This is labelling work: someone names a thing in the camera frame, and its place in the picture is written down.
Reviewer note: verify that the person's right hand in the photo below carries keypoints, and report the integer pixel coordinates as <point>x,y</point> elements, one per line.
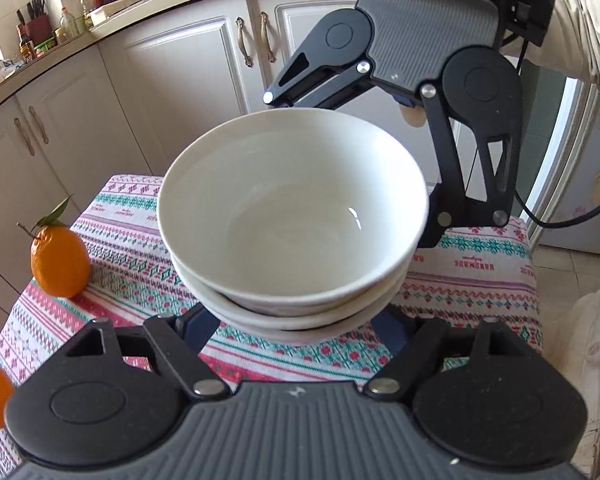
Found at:
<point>414,117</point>

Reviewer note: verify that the orange with green leaf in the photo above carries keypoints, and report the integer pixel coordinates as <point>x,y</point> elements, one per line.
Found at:
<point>60,260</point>

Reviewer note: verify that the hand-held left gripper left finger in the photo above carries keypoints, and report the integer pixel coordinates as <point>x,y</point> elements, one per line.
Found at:
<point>197,330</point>

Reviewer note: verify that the tall clear oil bottle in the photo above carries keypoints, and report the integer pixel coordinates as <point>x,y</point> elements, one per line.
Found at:
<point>85,10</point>

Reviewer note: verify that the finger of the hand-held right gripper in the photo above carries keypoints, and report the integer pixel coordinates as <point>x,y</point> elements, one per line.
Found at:
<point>320,85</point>
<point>450,175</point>

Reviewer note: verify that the white tray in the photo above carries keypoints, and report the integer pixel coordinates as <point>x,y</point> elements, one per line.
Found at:
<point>115,10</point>

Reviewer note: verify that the white bowl pink flower print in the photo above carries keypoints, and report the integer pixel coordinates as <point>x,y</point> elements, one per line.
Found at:
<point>280,210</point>
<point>290,336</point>
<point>205,296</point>

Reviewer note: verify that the white refrigerator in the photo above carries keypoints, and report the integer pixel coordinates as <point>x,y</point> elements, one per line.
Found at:
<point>580,160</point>

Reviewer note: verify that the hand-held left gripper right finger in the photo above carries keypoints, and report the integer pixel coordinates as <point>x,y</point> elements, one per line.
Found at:
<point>392,332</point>

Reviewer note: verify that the person's right forearm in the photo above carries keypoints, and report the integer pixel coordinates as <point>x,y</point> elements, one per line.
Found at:
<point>580,25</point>

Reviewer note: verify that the dark sauce bottle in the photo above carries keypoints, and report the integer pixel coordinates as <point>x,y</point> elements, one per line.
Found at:
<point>26,47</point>

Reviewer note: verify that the striped patterned tablecloth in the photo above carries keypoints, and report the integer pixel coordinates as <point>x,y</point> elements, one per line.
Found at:
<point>130,260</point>

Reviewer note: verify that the grey kitchen countertop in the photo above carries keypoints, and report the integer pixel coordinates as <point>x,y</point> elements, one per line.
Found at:
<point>70,55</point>

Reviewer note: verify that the red knife block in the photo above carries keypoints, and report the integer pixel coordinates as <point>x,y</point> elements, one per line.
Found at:
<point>37,30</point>

